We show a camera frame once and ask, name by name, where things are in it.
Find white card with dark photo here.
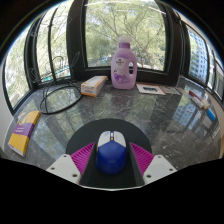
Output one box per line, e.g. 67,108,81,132
135,83,167,96

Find printed leaflet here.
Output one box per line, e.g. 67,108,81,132
159,85,183,96

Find black cable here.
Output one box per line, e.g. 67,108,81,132
39,79,84,116

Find cream box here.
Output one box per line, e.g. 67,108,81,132
199,99,212,110

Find blue and white computer mouse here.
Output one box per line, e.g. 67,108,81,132
95,130,128,175

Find orange and white carton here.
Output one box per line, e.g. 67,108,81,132
80,75,109,98

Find yellow and purple book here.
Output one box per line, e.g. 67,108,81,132
7,110,42,158

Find dark round mouse pad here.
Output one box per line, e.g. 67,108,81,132
65,118,153,188

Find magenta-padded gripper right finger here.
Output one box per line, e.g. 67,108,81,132
128,142,178,187

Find purple detergent bottle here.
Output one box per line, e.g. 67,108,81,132
110,35,138,91

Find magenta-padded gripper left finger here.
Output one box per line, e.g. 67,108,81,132
45,142,100,187

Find blue and white box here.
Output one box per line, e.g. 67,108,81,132
206,108,218,123

